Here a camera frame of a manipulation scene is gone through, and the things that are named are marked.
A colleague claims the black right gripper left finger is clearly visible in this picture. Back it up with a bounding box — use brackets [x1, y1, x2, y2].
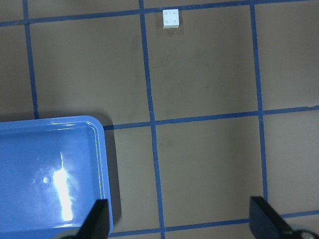
[76, 199, 110, 239]

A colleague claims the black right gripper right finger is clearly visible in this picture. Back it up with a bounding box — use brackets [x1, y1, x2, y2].
[250, 196, 293, 239]

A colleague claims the white block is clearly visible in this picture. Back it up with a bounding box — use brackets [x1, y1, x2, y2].
[162, 9, 179, 29]

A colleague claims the blue plastic tray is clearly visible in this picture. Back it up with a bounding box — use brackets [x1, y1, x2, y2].
[0, 116, 111, 239]

